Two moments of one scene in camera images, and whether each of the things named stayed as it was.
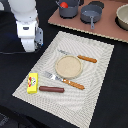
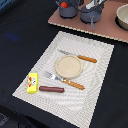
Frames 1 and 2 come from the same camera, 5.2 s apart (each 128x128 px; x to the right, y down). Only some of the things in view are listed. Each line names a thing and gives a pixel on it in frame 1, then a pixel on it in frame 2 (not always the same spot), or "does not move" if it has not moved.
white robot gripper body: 31,35 to 96,4
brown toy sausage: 51,89 does not move
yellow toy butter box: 33,82 does not move
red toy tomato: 64,5 does not move
